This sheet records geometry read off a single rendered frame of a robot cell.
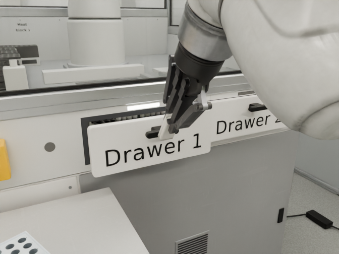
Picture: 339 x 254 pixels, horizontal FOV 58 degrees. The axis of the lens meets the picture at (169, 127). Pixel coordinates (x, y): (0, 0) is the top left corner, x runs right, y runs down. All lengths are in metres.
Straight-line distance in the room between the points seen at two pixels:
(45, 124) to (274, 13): 0.52
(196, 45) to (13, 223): 0.48
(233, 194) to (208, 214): 0.10
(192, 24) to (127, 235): 0.38
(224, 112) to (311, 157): 1.70
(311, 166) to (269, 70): 2.25
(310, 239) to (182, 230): 1.10
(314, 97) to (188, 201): 0.70
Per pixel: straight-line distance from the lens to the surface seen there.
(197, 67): 0.45
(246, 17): 0.29
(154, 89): 0.72
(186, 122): 0.53
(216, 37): 0.41
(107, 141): 0.63
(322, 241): 1.94
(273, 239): 1.24
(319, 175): 2.46
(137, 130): 0.65
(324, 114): 0.24
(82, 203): 0.69
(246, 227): 1.10
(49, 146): 0.69
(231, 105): 0.83
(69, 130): 0.69
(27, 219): 0.68
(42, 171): 0.71
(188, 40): 0.43
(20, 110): 0.66
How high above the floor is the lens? 1.13
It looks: 20 degrees down
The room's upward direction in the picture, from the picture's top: straight up
